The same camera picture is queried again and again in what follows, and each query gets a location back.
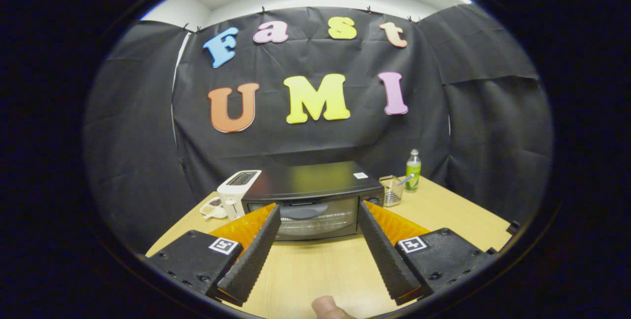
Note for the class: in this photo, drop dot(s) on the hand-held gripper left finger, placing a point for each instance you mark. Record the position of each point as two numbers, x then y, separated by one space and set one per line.
251 260

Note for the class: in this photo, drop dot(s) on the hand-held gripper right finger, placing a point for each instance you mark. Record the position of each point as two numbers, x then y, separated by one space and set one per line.
387 260

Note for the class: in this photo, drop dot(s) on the black toaster oven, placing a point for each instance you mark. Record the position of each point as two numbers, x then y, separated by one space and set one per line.
315 186

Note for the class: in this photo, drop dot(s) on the white pop-up toaster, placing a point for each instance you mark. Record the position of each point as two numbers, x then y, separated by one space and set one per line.
236 193

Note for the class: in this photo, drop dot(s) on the white measuring spoons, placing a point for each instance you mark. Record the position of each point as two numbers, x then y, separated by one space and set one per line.
213 209

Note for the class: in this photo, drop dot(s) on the clear measuring cup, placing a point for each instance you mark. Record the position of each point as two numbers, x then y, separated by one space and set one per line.
392 193

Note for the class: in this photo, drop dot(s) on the green drink bottle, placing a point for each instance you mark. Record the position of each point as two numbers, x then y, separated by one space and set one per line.
413 171

